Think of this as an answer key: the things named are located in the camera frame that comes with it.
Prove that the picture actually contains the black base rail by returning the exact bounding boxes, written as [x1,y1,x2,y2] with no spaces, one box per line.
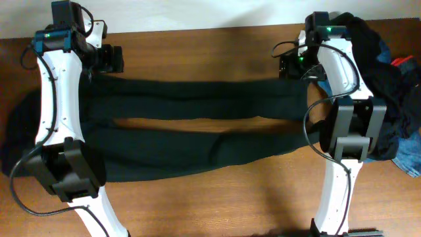
[342,229,385,237]

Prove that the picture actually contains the blue denim jeans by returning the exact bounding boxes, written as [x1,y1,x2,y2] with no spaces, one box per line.
[317,41,421,178]

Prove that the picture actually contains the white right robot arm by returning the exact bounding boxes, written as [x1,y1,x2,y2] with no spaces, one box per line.
[278,12,387,236]

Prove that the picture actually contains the red cloth piece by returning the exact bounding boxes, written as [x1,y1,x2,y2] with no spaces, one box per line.
[391,55,413,66]

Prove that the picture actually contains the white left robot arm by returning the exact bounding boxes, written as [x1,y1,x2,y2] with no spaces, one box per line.
[15,1,130,236]

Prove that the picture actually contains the dark green trousers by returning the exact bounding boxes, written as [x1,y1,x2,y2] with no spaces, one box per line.
[0,72,325,184]

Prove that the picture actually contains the dark navy garment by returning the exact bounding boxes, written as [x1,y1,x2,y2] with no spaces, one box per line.
[331,13,420,161]

